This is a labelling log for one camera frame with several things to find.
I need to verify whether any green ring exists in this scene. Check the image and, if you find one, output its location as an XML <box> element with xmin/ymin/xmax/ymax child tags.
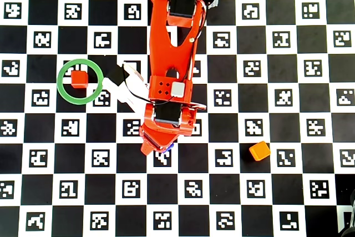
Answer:
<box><xmin>56</xmin><ymin>58</ymin><xmax>105</xmax><ymax>105</ymax></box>

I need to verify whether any orange-red gripper body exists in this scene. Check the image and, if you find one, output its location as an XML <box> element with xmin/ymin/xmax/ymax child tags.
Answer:
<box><xmin>141</xmin><ymin>122</ymin><xmax>182</xmax><ymax>148</ymax></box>

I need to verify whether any black white checkerboard marker mat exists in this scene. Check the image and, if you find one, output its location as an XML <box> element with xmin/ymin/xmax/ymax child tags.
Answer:
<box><xmin>0</xmin><ymin>0</ymin><xmax>355</xmax><ymax>237</ymax></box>

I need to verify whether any orange-red gripper finger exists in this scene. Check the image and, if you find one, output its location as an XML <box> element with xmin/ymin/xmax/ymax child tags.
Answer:
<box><xmin>140</xmin><ymin>134</ymin><xmax>165</xmax><ymax>155</ymax></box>

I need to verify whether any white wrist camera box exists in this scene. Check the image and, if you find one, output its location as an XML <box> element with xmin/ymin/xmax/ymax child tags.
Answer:
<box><xmin>102</xmin><ymin>63</ymin><xmax>150</xmax><ymax>113</ymax></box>

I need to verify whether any red cube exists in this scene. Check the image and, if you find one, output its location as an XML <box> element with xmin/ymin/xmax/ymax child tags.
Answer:
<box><xmin>70</xmin><ymin>70</ymin><xmax>89</xmax><ymax>89</ymax></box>

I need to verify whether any orange cube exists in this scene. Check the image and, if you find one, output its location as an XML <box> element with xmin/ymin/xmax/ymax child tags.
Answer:
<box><xmin>248</xmin><ymin>140</ymin><xmax>271</xmax><ymax>162</ymax></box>

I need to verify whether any thin black camera cable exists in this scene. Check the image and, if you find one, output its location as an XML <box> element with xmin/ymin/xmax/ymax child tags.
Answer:
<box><xmin>121</xmin><ymin>0</ymin><xmax>207</xmax><ymax>104</ymax></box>

